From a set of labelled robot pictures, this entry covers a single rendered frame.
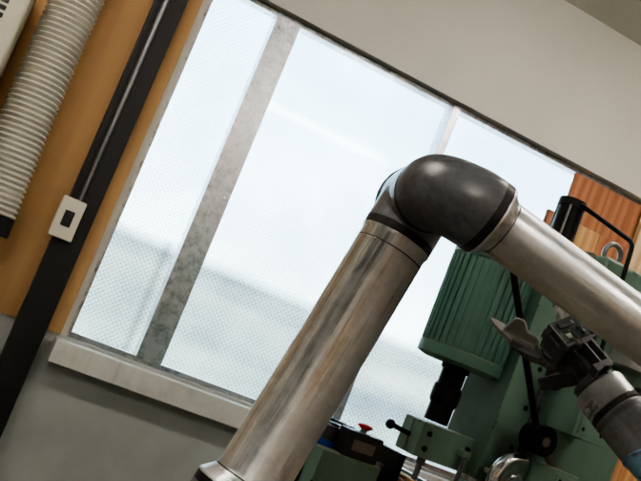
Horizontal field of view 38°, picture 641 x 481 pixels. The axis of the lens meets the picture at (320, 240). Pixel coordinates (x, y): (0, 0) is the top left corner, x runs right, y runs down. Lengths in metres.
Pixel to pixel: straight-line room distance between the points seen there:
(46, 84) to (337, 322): 1.70
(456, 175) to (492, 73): 2.25
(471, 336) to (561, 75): 2.02
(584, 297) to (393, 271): 0.27
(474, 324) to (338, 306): 0.53
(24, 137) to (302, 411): 1.70
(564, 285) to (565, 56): 2.44
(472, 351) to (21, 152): 1.55
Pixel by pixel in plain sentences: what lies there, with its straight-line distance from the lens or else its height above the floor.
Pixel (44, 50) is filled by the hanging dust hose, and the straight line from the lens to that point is 2.88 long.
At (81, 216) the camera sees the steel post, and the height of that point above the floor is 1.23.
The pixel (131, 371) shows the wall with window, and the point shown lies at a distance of 3.03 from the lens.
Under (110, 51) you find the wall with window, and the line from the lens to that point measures 3.08.
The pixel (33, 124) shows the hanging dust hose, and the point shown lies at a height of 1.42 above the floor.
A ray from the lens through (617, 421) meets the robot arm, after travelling 1.56.
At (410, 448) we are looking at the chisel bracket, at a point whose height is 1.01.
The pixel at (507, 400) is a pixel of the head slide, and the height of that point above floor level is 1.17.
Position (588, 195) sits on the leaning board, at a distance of 3.66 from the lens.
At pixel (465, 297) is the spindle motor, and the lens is 1.84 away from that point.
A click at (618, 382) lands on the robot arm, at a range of 1.58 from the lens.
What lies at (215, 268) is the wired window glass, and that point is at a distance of 3.18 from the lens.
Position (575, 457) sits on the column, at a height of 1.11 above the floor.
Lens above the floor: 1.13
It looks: 6 degrees up
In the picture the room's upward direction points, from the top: 22 degrees clockwise
